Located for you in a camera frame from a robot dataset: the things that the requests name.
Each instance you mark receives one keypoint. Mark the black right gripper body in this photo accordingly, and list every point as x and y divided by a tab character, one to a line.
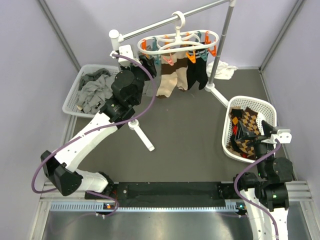
261	148

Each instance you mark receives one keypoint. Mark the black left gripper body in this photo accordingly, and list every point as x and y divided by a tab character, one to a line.
146	66

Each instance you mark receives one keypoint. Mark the brown argyle sock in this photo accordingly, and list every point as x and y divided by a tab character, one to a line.
248	117
241	148

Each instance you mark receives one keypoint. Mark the yellow orange peg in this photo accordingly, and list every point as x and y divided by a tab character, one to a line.
191	56

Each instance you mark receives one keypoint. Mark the white oval peg hanger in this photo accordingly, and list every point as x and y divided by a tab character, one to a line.
180	41

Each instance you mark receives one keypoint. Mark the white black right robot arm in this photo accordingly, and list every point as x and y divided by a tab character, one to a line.
262	185

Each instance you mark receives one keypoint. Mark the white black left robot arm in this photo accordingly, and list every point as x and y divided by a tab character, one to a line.
61	166

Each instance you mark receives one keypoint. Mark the orange clothes peg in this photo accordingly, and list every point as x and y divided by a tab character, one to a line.
144	46

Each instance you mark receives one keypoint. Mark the pink clothes peg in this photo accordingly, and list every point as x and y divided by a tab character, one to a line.
168	60

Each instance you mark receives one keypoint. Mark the beige brown sock left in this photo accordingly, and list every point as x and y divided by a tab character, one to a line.
168	79

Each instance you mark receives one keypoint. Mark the beige brown sock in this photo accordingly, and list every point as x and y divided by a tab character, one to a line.
168	79
181	70

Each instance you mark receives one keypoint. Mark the white laundry basket right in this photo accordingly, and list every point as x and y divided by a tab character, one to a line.
265	111

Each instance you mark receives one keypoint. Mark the white laundry basket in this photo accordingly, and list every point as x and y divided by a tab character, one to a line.
265	111
70	104

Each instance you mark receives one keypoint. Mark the beige brown sock right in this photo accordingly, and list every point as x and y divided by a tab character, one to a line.
181	70

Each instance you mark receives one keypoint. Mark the white drying rack stand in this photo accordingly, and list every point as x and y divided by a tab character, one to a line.
117	38

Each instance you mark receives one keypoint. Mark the black sock left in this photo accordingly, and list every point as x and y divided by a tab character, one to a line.
192	72

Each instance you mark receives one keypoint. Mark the grey clothes pile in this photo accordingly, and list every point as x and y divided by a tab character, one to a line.
93	91

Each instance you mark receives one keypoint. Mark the white cloth on floor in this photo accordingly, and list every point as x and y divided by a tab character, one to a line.
224	71

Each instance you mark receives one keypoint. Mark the white laundry basket left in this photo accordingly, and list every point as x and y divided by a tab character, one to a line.
70	104

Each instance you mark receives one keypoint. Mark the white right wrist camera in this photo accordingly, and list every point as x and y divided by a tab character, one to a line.
282	136

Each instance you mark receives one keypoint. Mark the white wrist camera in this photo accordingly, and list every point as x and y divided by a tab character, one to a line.
282	136
126	51

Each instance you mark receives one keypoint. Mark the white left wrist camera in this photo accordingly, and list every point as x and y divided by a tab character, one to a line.
126	51

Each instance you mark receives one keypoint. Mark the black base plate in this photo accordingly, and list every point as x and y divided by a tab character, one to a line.
168	194

